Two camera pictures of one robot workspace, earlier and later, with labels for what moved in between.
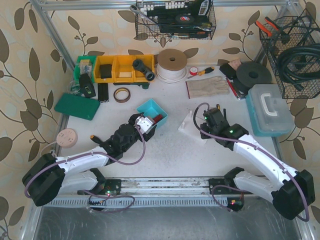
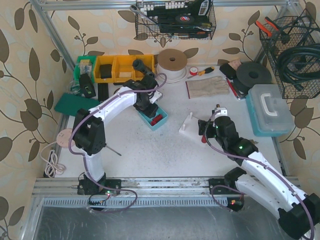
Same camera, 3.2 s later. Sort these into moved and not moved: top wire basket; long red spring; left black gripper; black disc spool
Moved: left black gripper
Not moved: black disc spool; top wire basket; long red spring
